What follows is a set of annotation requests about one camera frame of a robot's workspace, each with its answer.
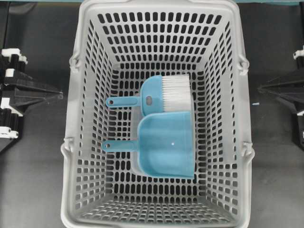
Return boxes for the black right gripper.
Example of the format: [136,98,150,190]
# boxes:
[258,49,304,145]

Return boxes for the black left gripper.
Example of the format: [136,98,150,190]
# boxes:
[0,48,63,152]

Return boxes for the grey plastic shopping basket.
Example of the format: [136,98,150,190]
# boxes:
[61,0,255,228]

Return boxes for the blue plastic dustpan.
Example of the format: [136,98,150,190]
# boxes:
[101,111,195,179]

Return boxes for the blue hand brush white bristles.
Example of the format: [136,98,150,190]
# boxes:
[106,75,191,116]

